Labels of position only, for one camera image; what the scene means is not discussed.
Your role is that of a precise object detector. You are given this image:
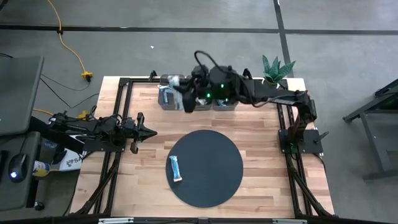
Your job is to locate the silver bracket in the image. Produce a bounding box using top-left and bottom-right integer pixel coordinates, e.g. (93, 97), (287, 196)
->
(98, 217), (135, 224)
(271, 218), (308, 224)

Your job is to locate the black computer mouse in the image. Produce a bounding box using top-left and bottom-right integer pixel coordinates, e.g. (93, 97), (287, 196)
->
(7, 152), (29, 184)

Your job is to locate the short yellow power cable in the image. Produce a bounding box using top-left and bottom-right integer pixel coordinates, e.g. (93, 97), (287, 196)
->
(32, 108), (91, 121)

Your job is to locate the whitish granola bar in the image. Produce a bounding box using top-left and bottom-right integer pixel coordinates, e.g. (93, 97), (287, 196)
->
(169, 74), (182, 88)

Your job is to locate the yellow and blue can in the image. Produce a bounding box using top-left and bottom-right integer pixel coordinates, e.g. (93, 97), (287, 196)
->
(32, 160), (51, 178)

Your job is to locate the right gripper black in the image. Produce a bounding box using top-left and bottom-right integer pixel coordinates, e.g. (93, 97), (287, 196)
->
(177, 65), (212, 113)

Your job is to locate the green snake plant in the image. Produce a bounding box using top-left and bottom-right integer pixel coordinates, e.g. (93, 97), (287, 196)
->
(262, 55), (297, 87)

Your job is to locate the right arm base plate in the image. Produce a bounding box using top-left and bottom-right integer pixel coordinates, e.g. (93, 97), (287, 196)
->
(278, 129), (324, 155)

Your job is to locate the grey desk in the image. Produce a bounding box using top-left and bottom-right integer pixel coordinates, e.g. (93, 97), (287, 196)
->
(0, 130), (42, 212)

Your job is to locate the round black plate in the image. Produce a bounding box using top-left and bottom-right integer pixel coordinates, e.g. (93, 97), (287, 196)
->
(165, 129), (244, 208)

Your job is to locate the black aluminium table frame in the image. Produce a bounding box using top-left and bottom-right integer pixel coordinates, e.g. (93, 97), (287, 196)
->
(70, 76), (335, 218)

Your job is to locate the black lever handle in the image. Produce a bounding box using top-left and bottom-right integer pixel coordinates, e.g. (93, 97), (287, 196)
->
(313, 131), (330, 145)

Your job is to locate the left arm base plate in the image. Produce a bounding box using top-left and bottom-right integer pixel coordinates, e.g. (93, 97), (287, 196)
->
(83, 136), (127, 153)

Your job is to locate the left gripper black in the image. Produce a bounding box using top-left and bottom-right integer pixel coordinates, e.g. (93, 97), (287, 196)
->
(124, 112), (158, 155)

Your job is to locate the white printed box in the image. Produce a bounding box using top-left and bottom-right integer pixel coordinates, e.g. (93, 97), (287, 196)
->
(57, 148), (87, 172)

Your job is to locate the black support beam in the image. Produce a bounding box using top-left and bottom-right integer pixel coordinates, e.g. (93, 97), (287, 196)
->
(29, 116), (85, 154)

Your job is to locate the grey plastic bin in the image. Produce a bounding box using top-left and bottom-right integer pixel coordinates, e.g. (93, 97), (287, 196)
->
(157, 73), (185, 111)
(213, 99), (239, 112)
(195, 96), (213, 111)

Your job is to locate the dark grey monitor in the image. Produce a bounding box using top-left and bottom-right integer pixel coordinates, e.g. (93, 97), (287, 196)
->
(0, 55), (45, 137)

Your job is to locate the yellow extension cable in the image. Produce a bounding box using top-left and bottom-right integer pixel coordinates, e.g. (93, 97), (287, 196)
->
(46, 0), (94, 83)

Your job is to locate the black floor cable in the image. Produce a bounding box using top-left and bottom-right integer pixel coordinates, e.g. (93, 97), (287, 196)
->
(39, 73), (100, 110)

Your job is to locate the grey side table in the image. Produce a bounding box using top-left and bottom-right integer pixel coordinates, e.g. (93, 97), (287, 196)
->
(341, 77), (398, 182)

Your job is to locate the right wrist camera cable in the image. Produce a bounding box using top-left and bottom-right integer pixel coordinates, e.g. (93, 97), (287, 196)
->
(194, 50), (218, 72)

